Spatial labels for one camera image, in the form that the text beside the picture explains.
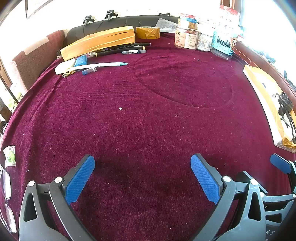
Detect red upholstered chair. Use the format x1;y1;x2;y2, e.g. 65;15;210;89
10;30;65;93

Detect white ballpoint pen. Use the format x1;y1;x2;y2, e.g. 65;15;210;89
75;62;129;70

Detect brown packing tape roll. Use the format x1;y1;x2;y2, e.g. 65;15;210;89
136;26;160;39

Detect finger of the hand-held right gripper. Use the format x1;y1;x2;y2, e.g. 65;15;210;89
270;153;296;195
236;171;270;197

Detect small green snack packet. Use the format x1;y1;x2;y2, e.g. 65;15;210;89
3;146;16;167

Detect black leather sofa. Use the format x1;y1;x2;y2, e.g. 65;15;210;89
63;15;179;47

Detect wooden bench rail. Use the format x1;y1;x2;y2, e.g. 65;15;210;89
233;40;296;93

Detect taped cardboard box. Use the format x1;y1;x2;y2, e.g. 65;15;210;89
243;64;296;153

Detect black marker pen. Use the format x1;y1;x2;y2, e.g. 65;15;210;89
99;43;151;50

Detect black tangled parts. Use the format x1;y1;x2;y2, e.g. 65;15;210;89
275;92;296;144

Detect eyeglasses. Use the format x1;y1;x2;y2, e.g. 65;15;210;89
0;164;18;233

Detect clear jar blue label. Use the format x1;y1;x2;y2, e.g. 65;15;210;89
211;30;238;59

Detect clear bubble wrap bag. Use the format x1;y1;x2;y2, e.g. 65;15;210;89
155;17;178;33

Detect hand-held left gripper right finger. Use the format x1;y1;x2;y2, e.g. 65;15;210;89
191;153;266;241

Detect flat yellow cardboard box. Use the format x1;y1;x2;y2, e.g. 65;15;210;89
60;26;135;61

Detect clear jar blue band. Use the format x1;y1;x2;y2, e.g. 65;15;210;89
179;13;199;30

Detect black marker pens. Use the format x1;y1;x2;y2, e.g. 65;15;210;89
95;46;146;57

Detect white rectangular block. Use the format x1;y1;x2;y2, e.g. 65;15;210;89
55;59;77;75

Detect clear jar orange label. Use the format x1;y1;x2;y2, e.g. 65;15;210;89
174;24;199;49

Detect clear jar red lid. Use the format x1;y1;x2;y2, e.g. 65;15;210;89
217;5;240;33

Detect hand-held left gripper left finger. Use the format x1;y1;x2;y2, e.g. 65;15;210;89
18;154;96;241

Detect maroon velvet tablecloth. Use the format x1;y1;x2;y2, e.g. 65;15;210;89
0;32;296;241

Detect clear jar white label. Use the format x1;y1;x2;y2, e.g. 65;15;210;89
196;22;216;52

